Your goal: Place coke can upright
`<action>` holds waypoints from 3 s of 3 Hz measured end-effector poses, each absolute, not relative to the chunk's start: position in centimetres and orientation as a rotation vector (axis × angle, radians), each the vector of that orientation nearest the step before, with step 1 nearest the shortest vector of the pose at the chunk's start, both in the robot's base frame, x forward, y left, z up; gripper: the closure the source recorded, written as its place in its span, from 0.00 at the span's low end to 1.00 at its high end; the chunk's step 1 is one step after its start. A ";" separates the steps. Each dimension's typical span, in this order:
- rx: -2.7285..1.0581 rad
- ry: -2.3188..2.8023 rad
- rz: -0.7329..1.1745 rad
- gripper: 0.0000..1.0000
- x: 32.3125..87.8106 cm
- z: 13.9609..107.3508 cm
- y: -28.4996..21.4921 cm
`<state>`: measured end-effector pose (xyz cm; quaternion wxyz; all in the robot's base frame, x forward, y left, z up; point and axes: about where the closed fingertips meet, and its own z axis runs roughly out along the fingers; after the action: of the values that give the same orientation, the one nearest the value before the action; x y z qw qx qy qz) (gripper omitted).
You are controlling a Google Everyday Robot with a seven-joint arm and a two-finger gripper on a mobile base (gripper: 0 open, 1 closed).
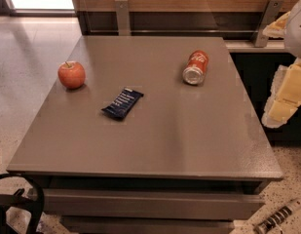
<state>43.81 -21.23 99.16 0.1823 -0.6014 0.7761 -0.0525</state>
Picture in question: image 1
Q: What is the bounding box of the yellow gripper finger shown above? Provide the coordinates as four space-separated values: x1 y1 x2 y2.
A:
261 58 301 129
263 12 290 38

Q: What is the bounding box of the metal wall bracket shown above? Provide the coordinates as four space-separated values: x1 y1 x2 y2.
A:
115 0 131 36
251 0 283 48

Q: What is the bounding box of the grey cabinet with drawers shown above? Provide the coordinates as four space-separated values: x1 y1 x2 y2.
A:
8 36 282 234

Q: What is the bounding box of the left metal wall bracket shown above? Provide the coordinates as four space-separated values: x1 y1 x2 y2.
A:
115 0 131 36

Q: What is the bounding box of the dark blue snack bar wrapper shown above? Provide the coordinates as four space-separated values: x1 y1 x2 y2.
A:
101 88 143 120

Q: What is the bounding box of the right metal wall bracket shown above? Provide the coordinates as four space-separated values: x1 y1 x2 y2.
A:
251 0 283 48

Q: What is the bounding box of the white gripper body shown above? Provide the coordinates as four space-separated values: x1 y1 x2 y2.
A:
284 0 301 58

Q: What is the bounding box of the red apple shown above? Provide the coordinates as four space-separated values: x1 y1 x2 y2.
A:
57 61 86 90

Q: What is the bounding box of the red coke can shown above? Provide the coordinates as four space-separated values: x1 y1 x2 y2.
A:
182 50 208 85

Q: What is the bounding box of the striped tube on floor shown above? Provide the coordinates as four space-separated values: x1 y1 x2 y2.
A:
254 198 301 234

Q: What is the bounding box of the black chair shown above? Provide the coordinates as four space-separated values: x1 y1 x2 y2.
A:
0 174 45 234

